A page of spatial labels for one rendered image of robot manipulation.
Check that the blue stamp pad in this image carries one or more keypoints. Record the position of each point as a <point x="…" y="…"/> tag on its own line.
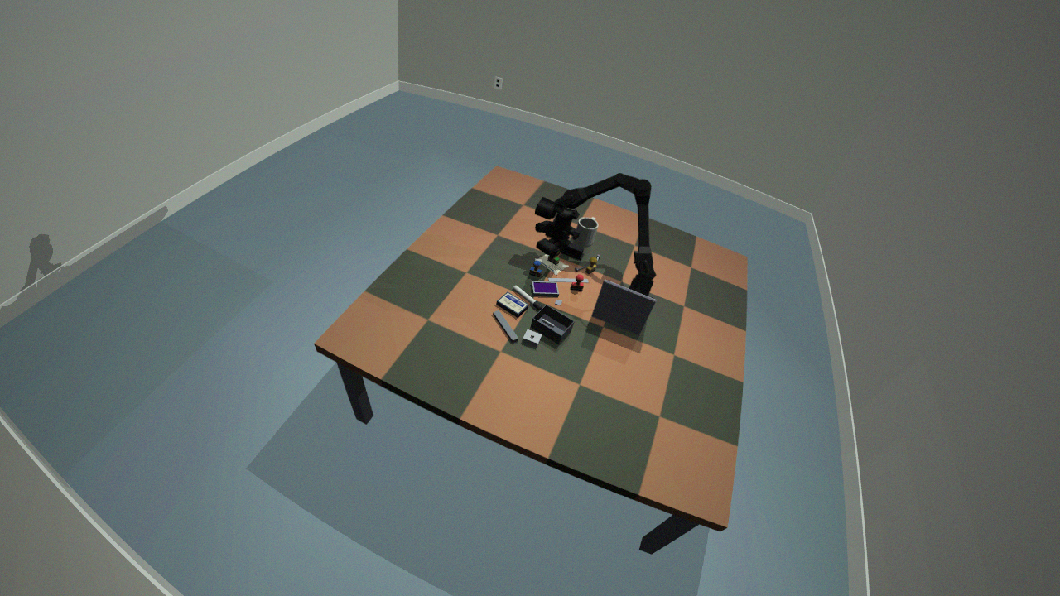
<point x="512" y="304"/>

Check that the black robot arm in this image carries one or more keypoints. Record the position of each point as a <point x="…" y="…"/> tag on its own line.
<point x="571" y="199"/>

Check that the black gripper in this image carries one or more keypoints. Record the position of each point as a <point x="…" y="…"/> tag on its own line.
<point x="558" y="242"/>

